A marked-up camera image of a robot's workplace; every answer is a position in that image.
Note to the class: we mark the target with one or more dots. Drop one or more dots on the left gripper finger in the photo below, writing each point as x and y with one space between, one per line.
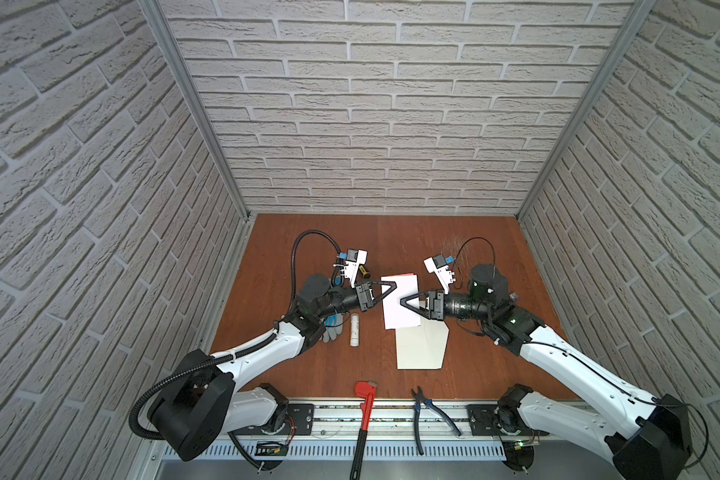
386 290
390 284

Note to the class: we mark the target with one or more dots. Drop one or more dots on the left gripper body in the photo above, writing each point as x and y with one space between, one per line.
362 292

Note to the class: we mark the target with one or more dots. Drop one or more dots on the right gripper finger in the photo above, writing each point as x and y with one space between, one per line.
416 306
417 298

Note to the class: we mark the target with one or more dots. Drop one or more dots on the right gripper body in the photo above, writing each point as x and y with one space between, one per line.
439 305

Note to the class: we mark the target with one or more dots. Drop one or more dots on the pink white letter card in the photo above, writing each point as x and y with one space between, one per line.
397 316

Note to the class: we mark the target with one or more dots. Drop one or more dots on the cream envelope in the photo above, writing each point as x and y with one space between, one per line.
422 347

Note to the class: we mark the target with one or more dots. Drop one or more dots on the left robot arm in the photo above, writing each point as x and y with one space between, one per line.
205 396

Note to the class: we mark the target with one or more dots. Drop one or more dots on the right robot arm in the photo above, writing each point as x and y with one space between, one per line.
641 435

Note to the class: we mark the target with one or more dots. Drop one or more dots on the white glue stick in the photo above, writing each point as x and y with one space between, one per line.
354 330

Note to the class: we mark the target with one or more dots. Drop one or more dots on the blue grey work glove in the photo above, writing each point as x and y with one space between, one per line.
333 327

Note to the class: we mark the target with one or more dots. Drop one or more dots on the red pipe wrench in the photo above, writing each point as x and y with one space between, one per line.
365 390

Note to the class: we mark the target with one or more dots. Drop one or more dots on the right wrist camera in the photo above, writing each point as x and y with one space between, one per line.
439 265

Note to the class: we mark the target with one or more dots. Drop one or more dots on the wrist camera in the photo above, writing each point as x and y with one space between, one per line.
439 265
349 263

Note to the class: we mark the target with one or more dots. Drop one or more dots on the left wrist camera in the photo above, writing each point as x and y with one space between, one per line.
349 263

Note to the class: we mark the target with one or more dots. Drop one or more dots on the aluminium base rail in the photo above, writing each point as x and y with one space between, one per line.
398 430

